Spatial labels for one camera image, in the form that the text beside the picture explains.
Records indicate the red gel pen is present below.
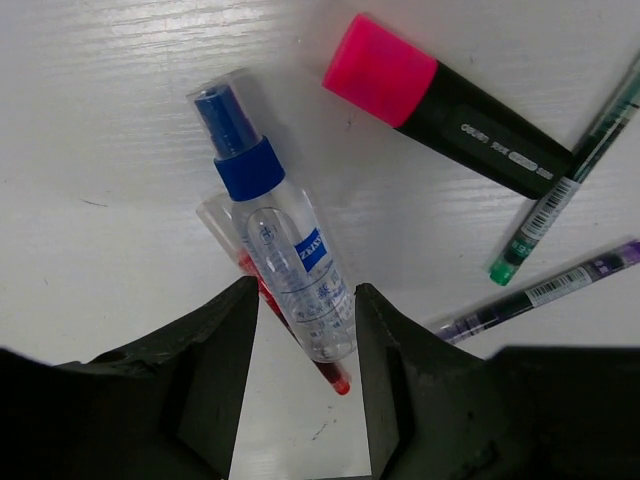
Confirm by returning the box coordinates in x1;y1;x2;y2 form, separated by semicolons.
196;193;351;396

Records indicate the purple gel pen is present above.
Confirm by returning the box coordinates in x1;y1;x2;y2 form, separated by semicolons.
431;239;639;344

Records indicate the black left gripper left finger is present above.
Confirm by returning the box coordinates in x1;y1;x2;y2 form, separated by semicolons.
1;277;259;479

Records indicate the pink highlighter marker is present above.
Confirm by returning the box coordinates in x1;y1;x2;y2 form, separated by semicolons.
322;14;572;199

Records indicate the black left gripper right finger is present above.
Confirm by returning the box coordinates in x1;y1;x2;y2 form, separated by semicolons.
356;284;639;479

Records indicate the green gel pen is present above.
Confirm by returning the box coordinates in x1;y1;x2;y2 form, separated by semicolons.
489;58;639;286

